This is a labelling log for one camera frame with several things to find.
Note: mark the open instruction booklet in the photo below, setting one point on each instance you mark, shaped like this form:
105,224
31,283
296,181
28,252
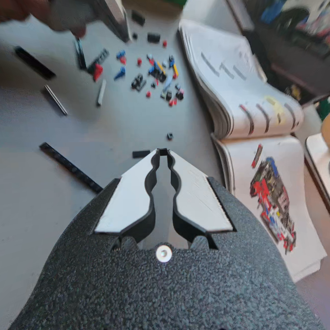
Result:
226,77

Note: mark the blue toy fang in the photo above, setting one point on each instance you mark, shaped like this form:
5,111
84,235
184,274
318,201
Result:
120,73

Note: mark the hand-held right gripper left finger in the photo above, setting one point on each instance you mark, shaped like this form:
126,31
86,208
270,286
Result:
126,203

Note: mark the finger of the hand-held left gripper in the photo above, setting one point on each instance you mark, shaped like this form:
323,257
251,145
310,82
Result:
118,18

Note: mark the black toy car kit box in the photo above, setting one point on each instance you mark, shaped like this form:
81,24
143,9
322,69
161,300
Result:
283,64

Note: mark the black double-hole toy connector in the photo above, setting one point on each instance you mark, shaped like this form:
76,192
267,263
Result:
138,18

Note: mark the grey desk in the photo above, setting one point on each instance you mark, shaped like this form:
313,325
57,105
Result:
116,123

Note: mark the grey toy axle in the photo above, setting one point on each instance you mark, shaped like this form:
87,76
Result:
55,99
101,92

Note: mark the black toy bracket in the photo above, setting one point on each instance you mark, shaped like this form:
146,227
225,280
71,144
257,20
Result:
138,83

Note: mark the black flat toy beam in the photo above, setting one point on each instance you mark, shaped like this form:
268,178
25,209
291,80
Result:
34,63

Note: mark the short black smooth toy tile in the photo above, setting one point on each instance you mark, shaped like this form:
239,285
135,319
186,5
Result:
141,154

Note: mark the white flat stand base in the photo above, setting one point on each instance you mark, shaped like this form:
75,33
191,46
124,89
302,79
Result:
317,154

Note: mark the red toy fang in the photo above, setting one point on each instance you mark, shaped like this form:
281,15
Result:
98,72

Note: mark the black narrow toy beam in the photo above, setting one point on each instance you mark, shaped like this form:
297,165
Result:
100,58
80,55

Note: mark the long black studded toy plate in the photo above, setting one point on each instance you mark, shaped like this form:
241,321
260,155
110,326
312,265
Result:
69,167

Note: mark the person's left hand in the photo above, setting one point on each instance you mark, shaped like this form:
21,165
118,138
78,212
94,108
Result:
15,9

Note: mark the small black toy slope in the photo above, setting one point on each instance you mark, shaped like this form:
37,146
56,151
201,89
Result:
163,152

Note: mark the black rounded toy connector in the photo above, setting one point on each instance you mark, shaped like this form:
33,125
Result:
154,38

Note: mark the small black square toy plate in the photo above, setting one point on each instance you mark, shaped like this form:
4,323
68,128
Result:
169,136

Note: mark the blue toy pin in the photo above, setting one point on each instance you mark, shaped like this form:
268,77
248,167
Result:
120,54

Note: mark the cluster of small toy bricks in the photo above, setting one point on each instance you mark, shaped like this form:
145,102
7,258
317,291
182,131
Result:
154,72

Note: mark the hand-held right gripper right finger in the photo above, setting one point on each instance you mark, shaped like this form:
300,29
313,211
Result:
201,203

